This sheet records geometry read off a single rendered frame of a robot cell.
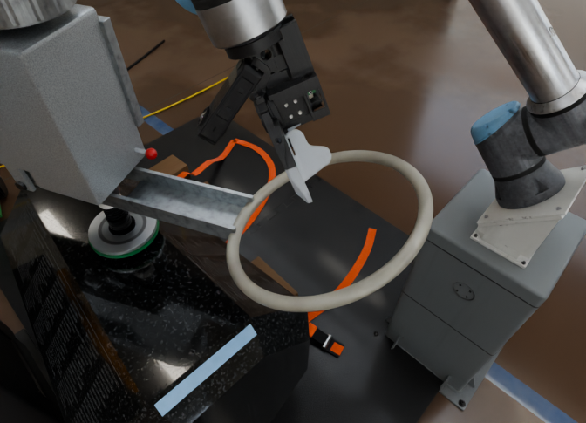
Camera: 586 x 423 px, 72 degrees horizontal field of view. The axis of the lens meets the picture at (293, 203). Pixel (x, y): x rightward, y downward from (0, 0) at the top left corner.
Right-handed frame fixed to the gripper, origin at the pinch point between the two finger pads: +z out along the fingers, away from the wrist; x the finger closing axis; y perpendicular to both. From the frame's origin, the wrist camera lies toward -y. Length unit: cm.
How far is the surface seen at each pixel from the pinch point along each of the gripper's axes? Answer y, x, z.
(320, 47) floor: 41, 347, 105
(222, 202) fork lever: -26, 42, 28
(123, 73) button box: -33, 54, -10
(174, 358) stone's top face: -52, 18, 51
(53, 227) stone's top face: -89, 68, 27
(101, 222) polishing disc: -70, 61, 29
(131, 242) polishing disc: -61, 52, 35
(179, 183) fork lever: -35, 48, 20
